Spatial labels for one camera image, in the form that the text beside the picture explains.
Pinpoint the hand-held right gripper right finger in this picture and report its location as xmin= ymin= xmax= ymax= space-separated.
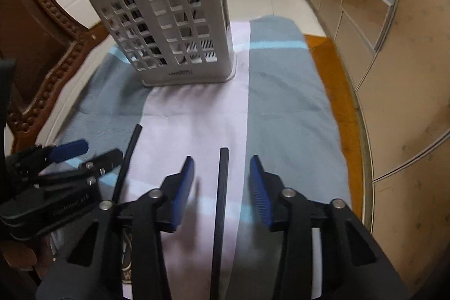
xmin=249 ymin=155 xmax=408 ymax=300

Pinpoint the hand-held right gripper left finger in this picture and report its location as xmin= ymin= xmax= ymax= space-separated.
xmin=35 ymin=156 xmax=195 ymax=300

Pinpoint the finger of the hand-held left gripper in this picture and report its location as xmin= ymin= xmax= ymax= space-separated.
xmin=6 ymin=139 xmax=89 ymax=177
xmin=36 ymin=150 xmax=124 ymax=187

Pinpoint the black chopstick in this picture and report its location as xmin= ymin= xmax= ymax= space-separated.
xmin=112 ymin=124 xmax=144 ymax=204
xmin=210 ymin=147 xmax=230 ymax=300

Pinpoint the grey perforated utensil holder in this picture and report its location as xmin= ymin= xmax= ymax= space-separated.
xmin=87 ymin=0 xmax=237 ymax=87

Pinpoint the grey lilac printed cloth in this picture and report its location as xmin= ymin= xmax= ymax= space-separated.
xmin=49 ymin=15 xmax=353 ymax=300

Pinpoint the carved wooden chair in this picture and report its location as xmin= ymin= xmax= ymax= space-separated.
xmin=0 ymin=0 xmax=366 ymax=228

